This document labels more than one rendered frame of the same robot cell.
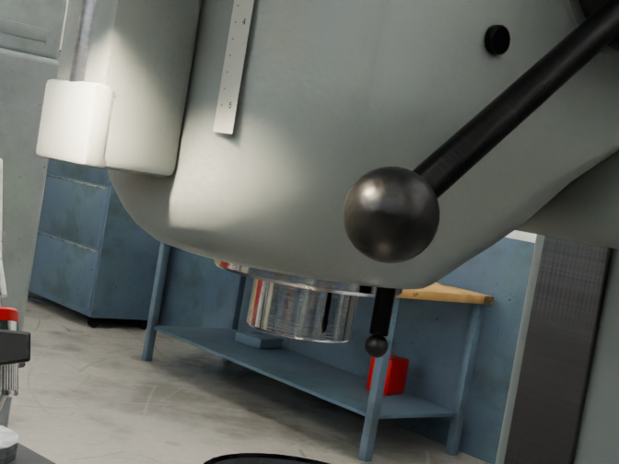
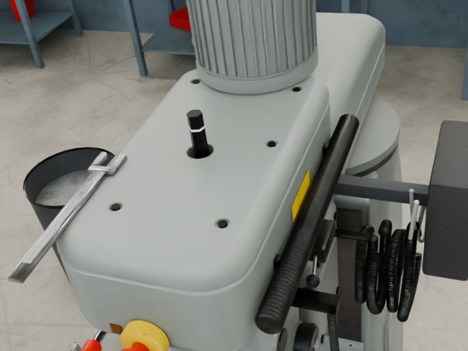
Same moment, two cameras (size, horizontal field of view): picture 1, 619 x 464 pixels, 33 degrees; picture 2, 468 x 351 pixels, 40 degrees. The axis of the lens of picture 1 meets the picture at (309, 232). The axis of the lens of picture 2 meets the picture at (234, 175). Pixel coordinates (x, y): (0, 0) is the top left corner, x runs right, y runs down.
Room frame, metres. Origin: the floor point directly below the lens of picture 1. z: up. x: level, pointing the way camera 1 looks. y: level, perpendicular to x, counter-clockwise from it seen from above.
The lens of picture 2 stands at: (-0.22, 0.26, 2.38)
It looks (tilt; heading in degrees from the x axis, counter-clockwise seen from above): 36 degrees down; 336
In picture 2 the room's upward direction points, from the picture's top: 8 degrees counter-clockwise
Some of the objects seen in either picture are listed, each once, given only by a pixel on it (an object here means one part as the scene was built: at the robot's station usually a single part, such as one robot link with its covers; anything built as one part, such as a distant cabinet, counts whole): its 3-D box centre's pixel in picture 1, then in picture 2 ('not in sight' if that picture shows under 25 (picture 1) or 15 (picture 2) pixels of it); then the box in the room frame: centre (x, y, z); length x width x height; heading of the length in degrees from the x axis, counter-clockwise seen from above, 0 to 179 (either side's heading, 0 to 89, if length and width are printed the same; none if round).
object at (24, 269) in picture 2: not in sight; (69, 210); (0.45, 0.19, 1.89); 0.24 x 0.04 x 0.01; 133
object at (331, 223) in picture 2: not in sight; (315, 253); (0.41, -0.14, 1.66); 0.12 x 0.04 x 0.04; 131
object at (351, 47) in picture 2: not in sight; (304, 106); (0.80, -0.38, 1.66); 0.80 x 0.23 x 0.20; 131
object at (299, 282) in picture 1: (309, 270); not in sight; (0.47, 0.00, 1.31); 0.09 x 0.09 x 0.01
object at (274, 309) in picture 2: not in sight; (313, 205); (0.38, -0.12, 1.79); 0.45 x 0.04 x 0.04; 131
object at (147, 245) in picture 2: not in sight; (212, 189); (0.48, -0.01, 1.81); 0.47 x 0.26 x 0.16; 131
